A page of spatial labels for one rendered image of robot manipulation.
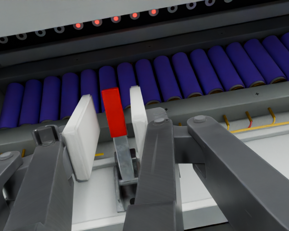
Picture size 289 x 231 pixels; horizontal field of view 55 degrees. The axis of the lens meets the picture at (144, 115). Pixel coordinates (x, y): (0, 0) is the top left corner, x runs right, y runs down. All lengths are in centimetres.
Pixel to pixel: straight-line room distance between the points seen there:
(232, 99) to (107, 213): 14
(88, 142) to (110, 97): 4
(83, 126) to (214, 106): 13
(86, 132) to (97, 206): 9
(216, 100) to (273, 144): 6
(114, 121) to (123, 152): 3
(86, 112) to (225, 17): 22
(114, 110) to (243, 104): 12
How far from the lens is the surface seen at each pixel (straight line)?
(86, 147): 16
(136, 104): 16
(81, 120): 16
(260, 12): 36
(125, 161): 21
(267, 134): 26
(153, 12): 32
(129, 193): 23
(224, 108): 25
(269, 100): 27
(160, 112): 16
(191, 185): 23
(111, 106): 20
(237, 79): 28
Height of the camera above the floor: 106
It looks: 30 degrees down
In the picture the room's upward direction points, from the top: 10 degrees counter-clockwise
